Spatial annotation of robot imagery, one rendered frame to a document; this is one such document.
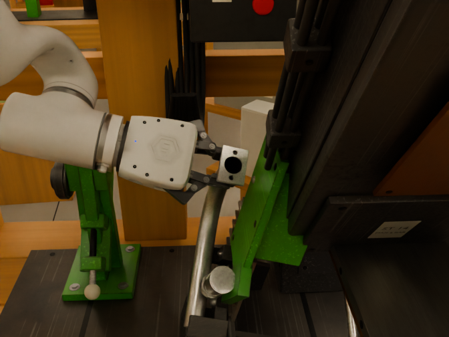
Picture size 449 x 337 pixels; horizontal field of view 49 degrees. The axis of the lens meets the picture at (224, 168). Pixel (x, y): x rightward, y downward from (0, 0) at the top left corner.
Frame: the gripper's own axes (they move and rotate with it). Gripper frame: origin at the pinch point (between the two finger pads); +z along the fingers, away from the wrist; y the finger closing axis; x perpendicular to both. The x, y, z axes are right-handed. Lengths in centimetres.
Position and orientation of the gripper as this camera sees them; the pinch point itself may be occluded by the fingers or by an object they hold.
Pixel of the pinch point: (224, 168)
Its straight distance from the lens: 73.4
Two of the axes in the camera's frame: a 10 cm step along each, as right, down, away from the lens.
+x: -2.2, 2.7, 9.4
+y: 1.5, -9.4, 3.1
